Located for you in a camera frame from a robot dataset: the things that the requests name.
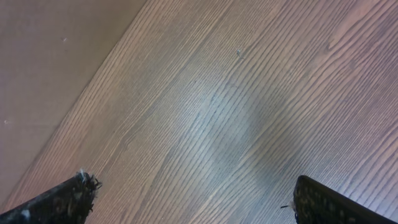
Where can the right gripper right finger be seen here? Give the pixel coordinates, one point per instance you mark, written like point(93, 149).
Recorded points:
point(315, 203)

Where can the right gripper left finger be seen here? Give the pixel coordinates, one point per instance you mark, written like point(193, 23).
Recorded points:
point(69, 202)

